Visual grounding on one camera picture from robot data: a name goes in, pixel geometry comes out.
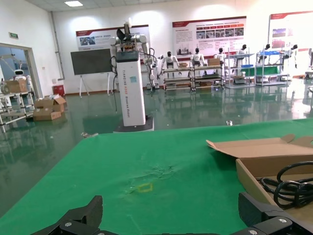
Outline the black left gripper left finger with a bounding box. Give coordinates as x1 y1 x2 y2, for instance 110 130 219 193
31 195 103 235

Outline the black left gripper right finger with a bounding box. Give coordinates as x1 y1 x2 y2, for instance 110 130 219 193
234 191 313 235

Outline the black round-plug power cable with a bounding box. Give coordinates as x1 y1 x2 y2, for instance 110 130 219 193
258 161 313 209

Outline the open cardboard box torn edge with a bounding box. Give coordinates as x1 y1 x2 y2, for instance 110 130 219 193
206 134 313 216

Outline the red box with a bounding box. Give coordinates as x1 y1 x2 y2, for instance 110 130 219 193
52 85 66 96

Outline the green table cloth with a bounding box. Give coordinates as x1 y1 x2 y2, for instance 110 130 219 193
0 118 313 235

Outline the closed cardboard carton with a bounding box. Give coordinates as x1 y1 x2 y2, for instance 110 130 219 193
32 108 62 122

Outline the open cardboard carton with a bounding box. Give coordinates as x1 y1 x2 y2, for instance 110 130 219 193
34 96 67 114

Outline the white tower robot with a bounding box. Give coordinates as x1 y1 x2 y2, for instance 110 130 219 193
109 21 157 133

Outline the metal shelving rack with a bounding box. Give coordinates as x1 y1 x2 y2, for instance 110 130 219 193
162 66 194 91
193 64 225 89
255 50 291 86
224 52 255 89

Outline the large cardboard carton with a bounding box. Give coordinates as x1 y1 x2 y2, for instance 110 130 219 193
4 79 28 94

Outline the black display on stand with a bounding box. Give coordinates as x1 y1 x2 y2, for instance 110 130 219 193
70 48 112 96

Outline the small white round-head robot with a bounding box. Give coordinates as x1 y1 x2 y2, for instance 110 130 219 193
13 69 32 85

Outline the white pipe frame rack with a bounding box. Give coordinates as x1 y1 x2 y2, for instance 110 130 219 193
0 90 35 133

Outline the white wall pipe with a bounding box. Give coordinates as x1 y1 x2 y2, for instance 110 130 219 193
50 11 66 81

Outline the red white wall info board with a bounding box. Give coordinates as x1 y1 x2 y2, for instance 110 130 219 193
75 24 150 51
268 11 313 49
172 16 247 57

